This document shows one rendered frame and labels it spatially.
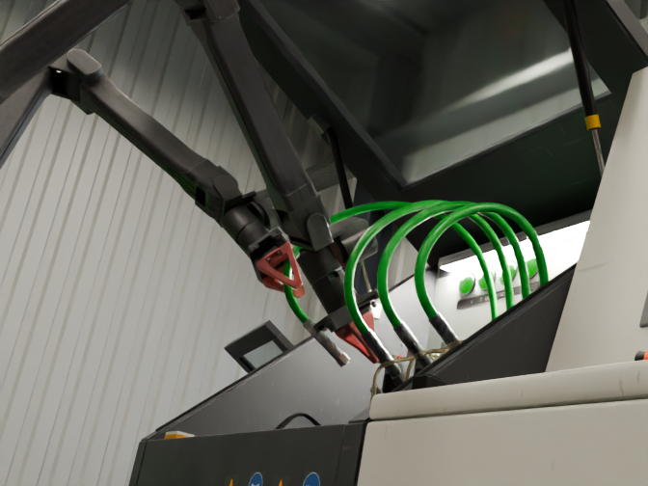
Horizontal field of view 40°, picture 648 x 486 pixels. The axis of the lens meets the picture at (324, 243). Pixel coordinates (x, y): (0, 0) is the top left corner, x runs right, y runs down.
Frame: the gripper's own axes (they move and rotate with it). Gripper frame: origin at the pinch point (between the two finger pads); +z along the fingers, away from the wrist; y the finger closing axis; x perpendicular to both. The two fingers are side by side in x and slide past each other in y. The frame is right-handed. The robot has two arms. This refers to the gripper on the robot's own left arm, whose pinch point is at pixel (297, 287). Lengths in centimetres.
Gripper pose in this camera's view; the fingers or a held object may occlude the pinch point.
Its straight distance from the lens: 147.9
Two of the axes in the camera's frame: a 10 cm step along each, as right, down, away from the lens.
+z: 5.9, 6.1, -5.3
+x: -8.0, 5.5, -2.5
